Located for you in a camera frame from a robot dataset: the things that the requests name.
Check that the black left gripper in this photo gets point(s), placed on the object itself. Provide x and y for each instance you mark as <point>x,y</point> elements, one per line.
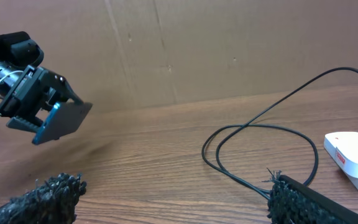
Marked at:
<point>25,92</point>

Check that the blue smartphone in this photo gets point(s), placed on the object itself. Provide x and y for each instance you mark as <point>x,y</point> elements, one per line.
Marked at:
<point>63,119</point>

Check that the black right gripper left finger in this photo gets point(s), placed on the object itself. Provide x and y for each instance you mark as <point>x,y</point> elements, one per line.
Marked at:
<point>52,202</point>

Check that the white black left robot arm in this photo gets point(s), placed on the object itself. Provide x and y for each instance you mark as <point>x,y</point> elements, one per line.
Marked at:
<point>19,50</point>

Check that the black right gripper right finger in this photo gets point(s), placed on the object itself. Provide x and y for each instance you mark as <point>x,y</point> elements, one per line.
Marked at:
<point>293,202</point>

